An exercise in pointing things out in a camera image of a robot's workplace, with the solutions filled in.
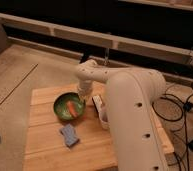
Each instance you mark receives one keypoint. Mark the orange carrot piece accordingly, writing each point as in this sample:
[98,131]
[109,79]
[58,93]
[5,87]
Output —
[71,109]

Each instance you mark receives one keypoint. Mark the black and white rectangular box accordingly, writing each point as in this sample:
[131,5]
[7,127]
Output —
[98,103]

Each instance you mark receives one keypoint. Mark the green ceramic bowl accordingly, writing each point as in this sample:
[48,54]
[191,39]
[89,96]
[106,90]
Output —
[60,106]

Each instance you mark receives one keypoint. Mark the blue sponge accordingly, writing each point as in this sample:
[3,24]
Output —
[70,137]

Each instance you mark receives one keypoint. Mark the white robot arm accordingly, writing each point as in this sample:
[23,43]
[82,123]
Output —
[129,94]

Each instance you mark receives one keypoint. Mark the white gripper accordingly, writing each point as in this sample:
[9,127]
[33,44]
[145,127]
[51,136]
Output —
[84,90]

